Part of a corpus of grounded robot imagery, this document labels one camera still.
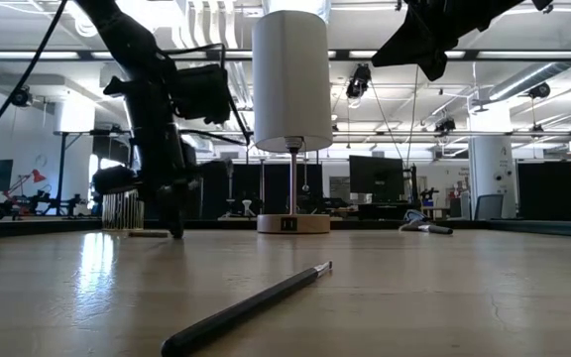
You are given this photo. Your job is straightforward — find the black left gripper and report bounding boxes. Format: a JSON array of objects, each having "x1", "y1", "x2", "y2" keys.
[{"x1": 91, "y1": 75, "x2": 201, "y2": 240}]

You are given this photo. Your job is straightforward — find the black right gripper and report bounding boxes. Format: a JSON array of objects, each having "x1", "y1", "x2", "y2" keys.
[{"x1": 372, "y1": 0, "x2": 486, "y2": 83}]

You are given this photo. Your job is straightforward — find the long black pen foreground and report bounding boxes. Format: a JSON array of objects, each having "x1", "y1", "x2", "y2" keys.
[{"x1": 160, "y1": 261, "x2": 334, "y2": 357}]

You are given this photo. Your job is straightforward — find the black pen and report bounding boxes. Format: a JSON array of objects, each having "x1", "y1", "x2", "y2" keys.
[{"x1": 398, "y1": 208, "x2": 454, "y2": 236}]

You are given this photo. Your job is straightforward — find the black ceiling spotlight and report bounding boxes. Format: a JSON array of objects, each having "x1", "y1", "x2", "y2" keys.
[
  {"x1": 345, "y1": 62, "x2": 373, "y2": 99},
  {"x1": 433, "y1": 116, "x2": 458, "y2": 134},
  {"x1": 527, "y1": 81, "x2": 552, "y2": 100},
  {"x1": 9, "y1": 84, "x2": 33, "y2": 108}
]

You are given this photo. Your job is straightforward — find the wide black partition panels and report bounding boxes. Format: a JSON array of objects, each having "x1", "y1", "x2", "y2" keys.
[{"x1": 185, "y1": 162, "x2": 324, "y2": 221}]

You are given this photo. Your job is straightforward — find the white shade wooden table lamp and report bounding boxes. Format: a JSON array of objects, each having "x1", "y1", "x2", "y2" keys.
[{"x1": 251, "y1": 9, "x2": 334, "y2": 235}]

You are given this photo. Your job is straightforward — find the black metal stand pole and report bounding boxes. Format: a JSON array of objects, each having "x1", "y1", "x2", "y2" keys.
[{"x1": 53, "y1": 129, "x2": 71, "y2": 217}]

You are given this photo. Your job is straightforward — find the black computer monitor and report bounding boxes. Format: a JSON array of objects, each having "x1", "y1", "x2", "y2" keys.
[{"x1": 348, "y1": 155, "x2": 405, "y2": 203}]

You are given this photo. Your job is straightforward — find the red desk lamp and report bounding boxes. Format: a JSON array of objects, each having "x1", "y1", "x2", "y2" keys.
[{"x1": 15, "y1": 168, "x2": 48, "y2": 199}]

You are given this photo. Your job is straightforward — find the white round column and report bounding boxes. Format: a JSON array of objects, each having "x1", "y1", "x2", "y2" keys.
[{"x1": 467, "y1": 101, "x2": 518, "y2": 220}]

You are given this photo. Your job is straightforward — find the grey office chair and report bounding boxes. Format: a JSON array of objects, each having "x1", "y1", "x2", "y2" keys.
[{"x1": 473, "y1": 193, "x2": 506, "y2": 221}]

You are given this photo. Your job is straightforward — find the narrow black partition panels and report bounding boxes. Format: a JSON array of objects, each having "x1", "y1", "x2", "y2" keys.
[{"x1": 516, "y1": 161, "x2": 571, "y2": 222}]

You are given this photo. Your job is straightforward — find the black ceiling light rail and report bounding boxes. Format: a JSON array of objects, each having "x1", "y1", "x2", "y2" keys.
[{"x1": 0, "y1": 48, "x2": 571, "y2": 62}]

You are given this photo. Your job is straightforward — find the hanging grey cable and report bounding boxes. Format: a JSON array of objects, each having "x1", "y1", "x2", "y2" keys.
[{"x1": 405, "y1": 66, "x2": 419, "y2": 168}]

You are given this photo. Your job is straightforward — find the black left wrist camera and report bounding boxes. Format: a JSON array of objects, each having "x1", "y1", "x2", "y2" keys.
[{"x1": 171, "y1": 63, "x2": 232, "y2": 125}]

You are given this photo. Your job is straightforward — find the silver ventilation duct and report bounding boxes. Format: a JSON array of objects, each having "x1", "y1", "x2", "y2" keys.
[{"x1": 486, "y1": 24, "x2": 571, "y2": 103}]

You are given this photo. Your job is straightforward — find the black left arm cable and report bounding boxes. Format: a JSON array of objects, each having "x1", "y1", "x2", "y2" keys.
[{"x1": 0, "y1": 0, "x2": 68, "y2": 163}]

